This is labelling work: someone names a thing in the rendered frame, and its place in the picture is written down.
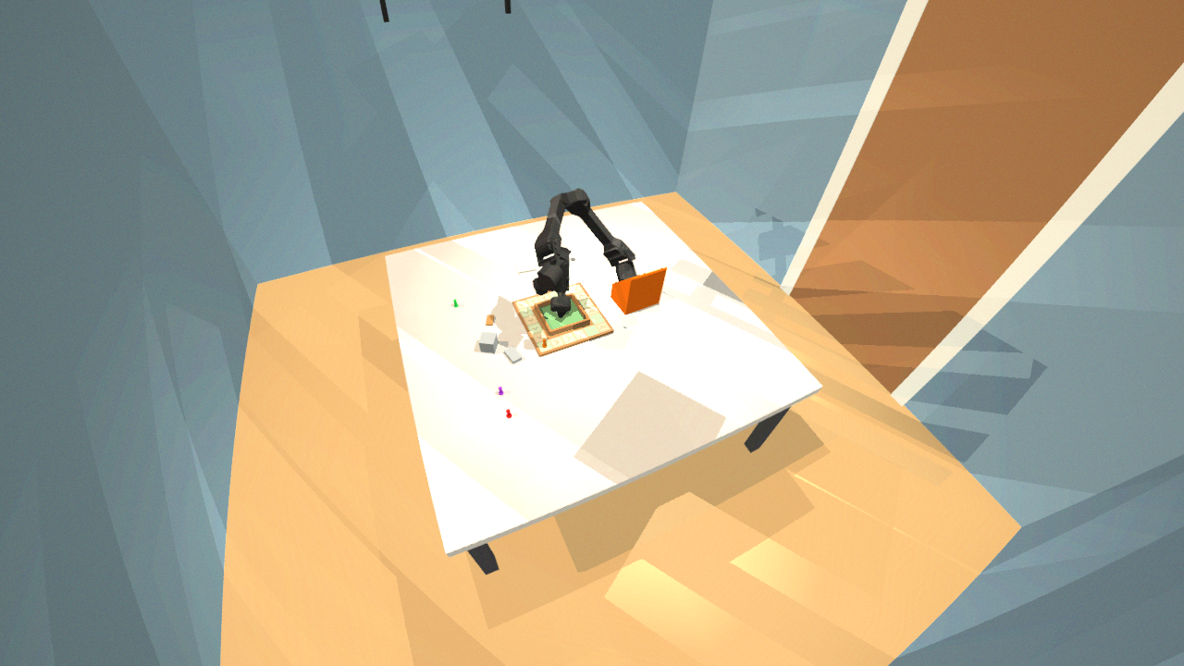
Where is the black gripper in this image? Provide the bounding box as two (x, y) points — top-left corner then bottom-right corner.
(551, 274), (571, 318)

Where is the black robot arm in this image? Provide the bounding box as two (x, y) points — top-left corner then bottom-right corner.
(532, 188), (639, 296)

